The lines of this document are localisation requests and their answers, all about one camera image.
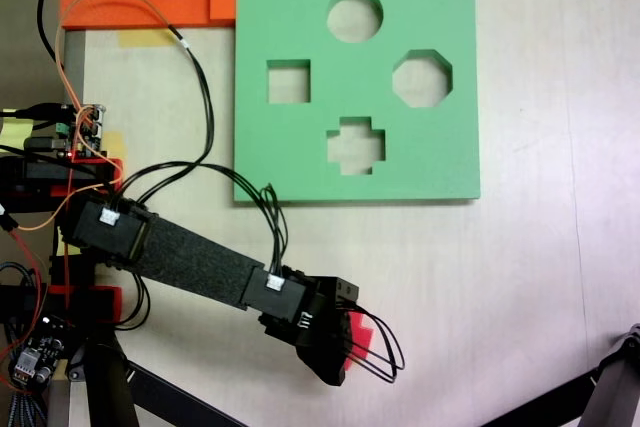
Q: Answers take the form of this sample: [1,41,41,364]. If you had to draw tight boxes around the thin black wire loop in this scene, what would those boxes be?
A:
[115,271,152,332]

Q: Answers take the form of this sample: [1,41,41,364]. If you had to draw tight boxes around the yellow sticky note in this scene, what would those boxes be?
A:
[0,117,35,149]

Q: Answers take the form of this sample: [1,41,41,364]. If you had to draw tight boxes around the black USB plug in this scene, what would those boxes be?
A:
[23,135,70,152]

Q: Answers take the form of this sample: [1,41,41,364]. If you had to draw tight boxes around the black gripper motor wire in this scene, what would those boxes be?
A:
[344,305,407,385]

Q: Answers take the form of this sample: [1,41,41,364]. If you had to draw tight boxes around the black circuit board with capacitors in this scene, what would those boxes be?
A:
[9,316,69,391]

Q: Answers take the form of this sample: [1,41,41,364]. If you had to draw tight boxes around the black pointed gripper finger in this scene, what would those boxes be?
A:
[294,313,352,389]

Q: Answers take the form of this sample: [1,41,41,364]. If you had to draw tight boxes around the blue white braided cable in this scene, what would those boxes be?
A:
[3,390,42,427]

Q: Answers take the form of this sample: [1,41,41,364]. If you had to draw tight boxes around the yellow tape strip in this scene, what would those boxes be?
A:
[117,29,176,48]

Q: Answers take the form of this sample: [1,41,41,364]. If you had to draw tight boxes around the green shape sorter board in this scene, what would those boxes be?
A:
[232,0,482,207]

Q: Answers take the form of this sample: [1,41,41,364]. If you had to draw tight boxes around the black tripod leg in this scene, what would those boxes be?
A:
[478,375,599,427]
[124,360,247,427]
[581,323,640,427]
[82,331,139,427]

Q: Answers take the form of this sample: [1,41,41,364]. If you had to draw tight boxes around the red black table clamp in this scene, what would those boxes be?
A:
[0,284,124,326]
[0,155,125,198]

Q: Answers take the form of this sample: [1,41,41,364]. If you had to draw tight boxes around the yellow tape square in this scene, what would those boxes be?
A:
[102,130,126,159]

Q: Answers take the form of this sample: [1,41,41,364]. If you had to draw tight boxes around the green circuit board with wires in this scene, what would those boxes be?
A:
[59,102,109,158]

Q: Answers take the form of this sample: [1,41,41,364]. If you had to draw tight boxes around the black USB cable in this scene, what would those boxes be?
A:
[0,103,64,123]

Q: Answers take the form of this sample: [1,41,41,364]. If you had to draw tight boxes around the thin black arm wires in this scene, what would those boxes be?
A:
[112,25,291,280]

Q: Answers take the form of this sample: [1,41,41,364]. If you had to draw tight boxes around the red cross columnar block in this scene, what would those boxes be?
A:
[343,311,376,372]

